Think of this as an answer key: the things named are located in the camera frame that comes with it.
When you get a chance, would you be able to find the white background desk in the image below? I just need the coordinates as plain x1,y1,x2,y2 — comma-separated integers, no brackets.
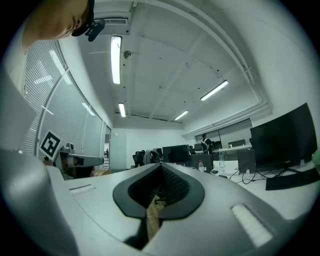
212,144,253,154

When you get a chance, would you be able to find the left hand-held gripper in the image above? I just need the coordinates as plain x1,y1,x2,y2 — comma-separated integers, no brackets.
38,131,105,180

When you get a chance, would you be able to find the ceiling air vent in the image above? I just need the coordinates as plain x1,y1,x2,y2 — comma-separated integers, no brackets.
96,16,129,26

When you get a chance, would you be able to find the grey office chair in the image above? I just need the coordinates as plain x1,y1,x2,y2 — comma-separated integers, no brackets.
143,149,161,166

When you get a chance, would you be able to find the black head-worn camera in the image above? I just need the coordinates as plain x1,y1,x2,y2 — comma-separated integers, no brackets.
71,0,106,42

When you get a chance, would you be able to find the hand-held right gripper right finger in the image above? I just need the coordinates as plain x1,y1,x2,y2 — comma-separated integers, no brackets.
142,162,301,256

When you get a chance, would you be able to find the black cable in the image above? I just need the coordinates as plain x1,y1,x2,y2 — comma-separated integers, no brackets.
229,167,268,185

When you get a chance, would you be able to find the black office chair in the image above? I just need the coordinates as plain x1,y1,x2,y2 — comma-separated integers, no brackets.
132,150,146,168

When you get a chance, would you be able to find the black keyboard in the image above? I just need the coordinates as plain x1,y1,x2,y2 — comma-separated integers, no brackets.
265,167,320,192

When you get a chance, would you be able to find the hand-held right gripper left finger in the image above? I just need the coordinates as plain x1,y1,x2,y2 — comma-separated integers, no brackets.
0,149,163,256

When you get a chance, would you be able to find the person's head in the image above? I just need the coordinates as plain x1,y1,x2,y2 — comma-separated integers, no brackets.
21,0,91,55

